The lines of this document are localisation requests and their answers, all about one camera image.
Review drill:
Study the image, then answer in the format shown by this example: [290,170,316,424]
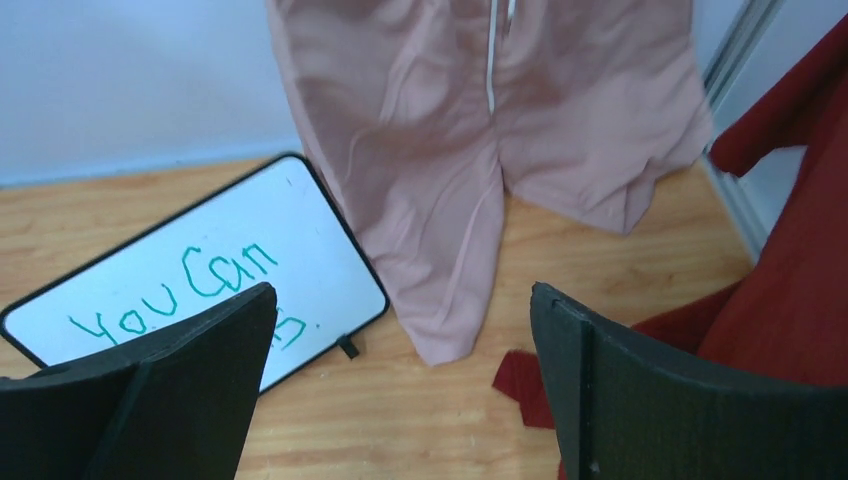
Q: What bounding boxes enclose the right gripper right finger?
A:
[530,283,847,479]

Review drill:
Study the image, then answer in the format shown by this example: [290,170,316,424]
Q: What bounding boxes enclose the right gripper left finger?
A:
[1,283,277,479]

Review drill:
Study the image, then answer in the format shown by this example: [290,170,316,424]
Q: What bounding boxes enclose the small black-framed whiteboard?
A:
[1,153,390,390]

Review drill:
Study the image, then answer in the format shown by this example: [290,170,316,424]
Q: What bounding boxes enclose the dark red garment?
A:
[493,21,847,432]

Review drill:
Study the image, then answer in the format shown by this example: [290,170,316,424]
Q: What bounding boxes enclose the pink shorts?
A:
[266,1,712,366]

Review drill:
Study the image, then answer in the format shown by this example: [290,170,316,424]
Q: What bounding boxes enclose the aluminium rail frame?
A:
[698,0,786,263]

